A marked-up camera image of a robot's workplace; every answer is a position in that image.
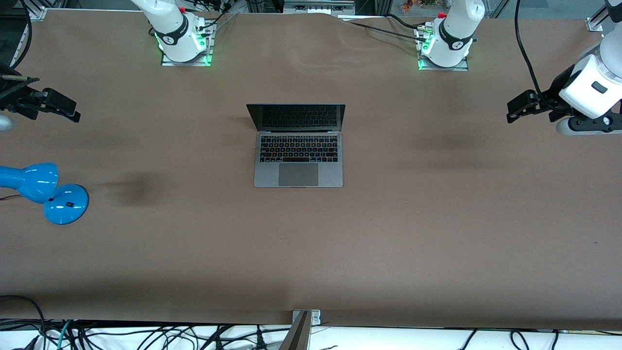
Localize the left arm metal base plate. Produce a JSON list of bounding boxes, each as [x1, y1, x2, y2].
[[417, 24, 470, 72]]

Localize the orange background objects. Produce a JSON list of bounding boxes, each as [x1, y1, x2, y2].
[[400, 0, 439, 12]]

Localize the teal cable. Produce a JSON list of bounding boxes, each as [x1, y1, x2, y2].
[[57, 319, 74, 350]]

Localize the silver grey laptop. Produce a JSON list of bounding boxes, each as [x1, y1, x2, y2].
[[246, 104, 346, 189]]

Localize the grey camera mount beam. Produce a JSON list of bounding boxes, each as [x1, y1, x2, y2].
[[279, 311, 312, 350]]

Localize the aluminium frame profile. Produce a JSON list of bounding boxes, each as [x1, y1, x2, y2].
[[19, 0, 48, 21], [585, 0, 614, 33]]

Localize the long black base cable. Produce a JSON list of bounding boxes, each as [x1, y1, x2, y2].
[[347, 21, 424, 40]]

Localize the blue desk lamp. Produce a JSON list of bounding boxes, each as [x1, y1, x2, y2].
[[0, 162, 89, 226]]

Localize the black looped floor cable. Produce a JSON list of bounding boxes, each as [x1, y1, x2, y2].
[[0, 295, 47, 350]]

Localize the metal clamp bracket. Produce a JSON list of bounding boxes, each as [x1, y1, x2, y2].
[[292, 309, 322, 326]]

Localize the grey equipment box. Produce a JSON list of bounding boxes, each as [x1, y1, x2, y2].
[[283, 0, 357, 16]]

